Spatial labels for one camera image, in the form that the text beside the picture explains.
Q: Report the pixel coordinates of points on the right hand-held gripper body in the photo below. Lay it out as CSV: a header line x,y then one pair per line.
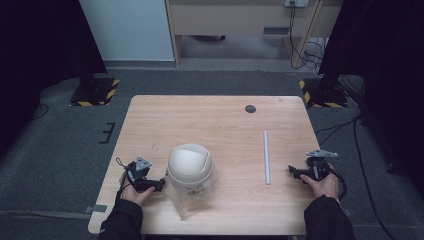
x,y
318,166

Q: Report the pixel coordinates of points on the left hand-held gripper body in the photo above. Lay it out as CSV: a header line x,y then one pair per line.
x,y
137,173

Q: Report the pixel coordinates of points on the white paper-wrapped straw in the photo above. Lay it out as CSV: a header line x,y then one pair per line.
x,y
266,156

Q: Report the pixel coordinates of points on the small white swing-lid trash can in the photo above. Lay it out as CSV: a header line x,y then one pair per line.
x,y
190,170

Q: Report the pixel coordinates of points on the person's left hand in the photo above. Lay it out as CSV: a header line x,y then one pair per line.
x,y
135,196

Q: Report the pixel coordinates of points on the person's right hand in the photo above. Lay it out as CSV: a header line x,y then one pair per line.
x,y
325,188

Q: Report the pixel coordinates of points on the black stand base striped edge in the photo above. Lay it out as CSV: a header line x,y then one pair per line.
x,y
325,95
95,91

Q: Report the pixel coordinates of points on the dark round table grommet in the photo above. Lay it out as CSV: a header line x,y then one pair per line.
x,y
250,108

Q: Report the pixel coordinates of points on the black curtain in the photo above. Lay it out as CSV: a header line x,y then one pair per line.
x,y
383,66
40,50

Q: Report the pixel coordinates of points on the white cabinet panel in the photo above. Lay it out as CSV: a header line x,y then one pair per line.
x,y
126,30

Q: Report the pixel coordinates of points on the light wooden desk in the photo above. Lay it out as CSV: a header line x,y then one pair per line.
x,y
230,20

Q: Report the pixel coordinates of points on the grey wall power socket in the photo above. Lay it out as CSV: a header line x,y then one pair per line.
x,y
296,2

